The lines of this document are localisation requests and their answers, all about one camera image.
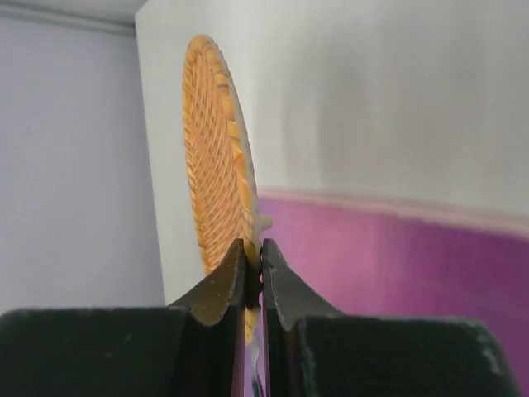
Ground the round wooden plate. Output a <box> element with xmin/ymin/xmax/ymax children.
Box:
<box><xmin>180</xmin><ymin>33</ymin><xmax>274</xmax><ymax>347</ymax></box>

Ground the left aluminium frame post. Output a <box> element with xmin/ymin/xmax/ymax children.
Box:
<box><xmin>1</xmin><ymin>3</ymin><xmax>136</xmax><ymax>36</ymax></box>

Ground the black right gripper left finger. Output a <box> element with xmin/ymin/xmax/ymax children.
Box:
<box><xmin>1</xmin><ymin>240</ymin><xmax>246</xmax><ymax>396</ymax></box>

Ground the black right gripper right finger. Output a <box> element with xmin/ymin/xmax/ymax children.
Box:
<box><xmin>262</xmin><ymin>239</ymin><xmax>521</xmax><ymax>396</ymax></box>

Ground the purple Frozen placemat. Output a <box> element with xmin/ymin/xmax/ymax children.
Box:
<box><xmin>260</xmin><ymin>198</ymin><xmax>528</xmax><ymax>393</ymax></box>

